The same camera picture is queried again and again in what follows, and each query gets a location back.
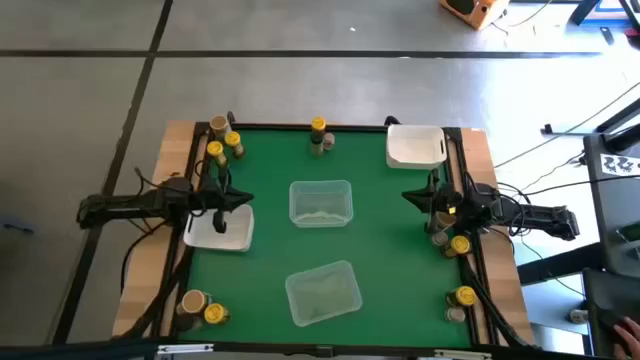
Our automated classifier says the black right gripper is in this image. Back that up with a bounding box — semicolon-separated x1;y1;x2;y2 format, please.
424;182;464;235

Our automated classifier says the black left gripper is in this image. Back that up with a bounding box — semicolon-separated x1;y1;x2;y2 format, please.
199;185;230;235

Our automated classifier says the yellow lid spice jar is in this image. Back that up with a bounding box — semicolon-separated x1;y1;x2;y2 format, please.
206;140;230;169
309;115;328;157
440;234;473;260
445;285;478;308
223;130;247;160
203;302;232;326

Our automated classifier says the clear plastic bin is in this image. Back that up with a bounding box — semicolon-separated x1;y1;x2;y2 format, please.
284;259;364;328
288;179;354;229

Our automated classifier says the white plastic bin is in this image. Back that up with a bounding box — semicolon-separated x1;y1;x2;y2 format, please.
183;203;255;253
385;123;449;171

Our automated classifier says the green table mat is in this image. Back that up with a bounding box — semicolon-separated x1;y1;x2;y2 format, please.
182;128;474;349

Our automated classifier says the black floor beam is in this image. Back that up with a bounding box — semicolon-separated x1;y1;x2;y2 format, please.
517;244;601;286

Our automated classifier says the black floor stand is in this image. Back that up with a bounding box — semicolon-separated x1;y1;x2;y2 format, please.
540;97;640;139

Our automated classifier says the dark grey side table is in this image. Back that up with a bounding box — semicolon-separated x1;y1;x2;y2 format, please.
582;132;640;279

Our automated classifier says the black side table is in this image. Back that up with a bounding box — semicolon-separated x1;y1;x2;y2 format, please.
582;269;640;359

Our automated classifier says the white paper dragon print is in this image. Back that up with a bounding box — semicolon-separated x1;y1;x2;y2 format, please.
599;153;640;177

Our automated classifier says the orange box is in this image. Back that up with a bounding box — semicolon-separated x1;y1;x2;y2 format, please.
439;0;511;30

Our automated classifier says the person's hand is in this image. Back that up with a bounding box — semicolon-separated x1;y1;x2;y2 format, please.
612;315;640;360

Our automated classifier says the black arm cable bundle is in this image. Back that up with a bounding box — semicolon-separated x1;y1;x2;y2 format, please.
462;234;536;349
112;219;194;341

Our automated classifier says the black table frame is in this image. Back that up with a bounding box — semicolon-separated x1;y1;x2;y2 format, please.
152;119;506;359

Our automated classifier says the silver metal bracket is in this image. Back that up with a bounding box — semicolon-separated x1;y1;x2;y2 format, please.
157;343;215;356
433;348;494;360

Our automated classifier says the black floor cable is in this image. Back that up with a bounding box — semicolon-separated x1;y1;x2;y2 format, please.
499;172;640;199

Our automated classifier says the long thin floor cable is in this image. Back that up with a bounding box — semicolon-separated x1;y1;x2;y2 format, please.
493;79;640;169

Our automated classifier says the blue black equipment frame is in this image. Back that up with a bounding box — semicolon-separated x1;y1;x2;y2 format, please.
569;0;640;29

